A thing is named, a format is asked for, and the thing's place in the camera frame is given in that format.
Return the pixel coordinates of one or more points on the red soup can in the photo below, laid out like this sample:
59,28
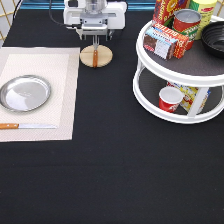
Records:
186,22

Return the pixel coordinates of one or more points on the beige woven placemat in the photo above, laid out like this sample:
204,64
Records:
57,65

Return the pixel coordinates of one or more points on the wooden handled fork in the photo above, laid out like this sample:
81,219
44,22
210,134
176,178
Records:
95,55

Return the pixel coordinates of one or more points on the black bowl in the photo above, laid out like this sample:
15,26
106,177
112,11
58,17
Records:
212,38

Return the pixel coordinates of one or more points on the wooden handled knife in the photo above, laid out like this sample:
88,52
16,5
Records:
26,126

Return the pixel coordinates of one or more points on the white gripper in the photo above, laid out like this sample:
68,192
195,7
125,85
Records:
94,17

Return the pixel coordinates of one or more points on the round wooden coaster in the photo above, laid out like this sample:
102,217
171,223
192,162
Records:
104,56

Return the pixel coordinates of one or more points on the white two-tier turntable rack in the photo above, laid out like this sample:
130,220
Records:
196,68

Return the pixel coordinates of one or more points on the round silver metal plate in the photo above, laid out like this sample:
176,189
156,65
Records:
25,93

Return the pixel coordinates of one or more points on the red orange food box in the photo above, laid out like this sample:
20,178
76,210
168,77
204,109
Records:
164,10

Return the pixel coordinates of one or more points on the red cup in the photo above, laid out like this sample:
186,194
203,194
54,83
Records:
170,98

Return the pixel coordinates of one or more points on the yellow white food box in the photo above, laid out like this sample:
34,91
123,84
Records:
189,96

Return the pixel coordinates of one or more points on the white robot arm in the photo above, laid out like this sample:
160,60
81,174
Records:
95,17

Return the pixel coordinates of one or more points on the yellow green canister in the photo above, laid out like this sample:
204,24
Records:
206,9

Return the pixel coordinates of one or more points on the red chocolate pudding box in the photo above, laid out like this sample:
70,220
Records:
165,42

